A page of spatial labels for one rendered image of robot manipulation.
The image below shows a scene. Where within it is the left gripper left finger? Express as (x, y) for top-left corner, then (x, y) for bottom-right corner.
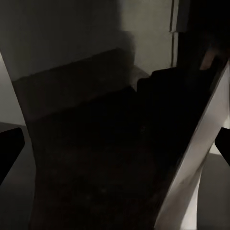
(0, 127), (25, 185)

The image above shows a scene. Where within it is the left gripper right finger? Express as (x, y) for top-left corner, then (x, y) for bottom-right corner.
(215, 126), (230, 166)

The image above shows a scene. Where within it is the bottle of coffee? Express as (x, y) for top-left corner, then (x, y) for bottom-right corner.
(0, 0), (230, 230)

